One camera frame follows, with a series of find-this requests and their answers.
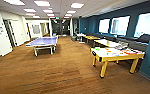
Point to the small dark trash bin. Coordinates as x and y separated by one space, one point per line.
73 38

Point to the low wooden table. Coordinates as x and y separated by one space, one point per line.
106 43

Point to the blue ping pong table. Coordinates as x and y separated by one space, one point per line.
42 41

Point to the rectangular ceiling light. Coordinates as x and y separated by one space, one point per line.
14 2
48 11
42 3
77 5
71 12
29 10

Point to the white dining table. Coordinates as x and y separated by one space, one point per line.
117 53

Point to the dark sofa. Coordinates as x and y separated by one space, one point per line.
136 38

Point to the dark office doorway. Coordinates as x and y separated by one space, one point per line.
9 33

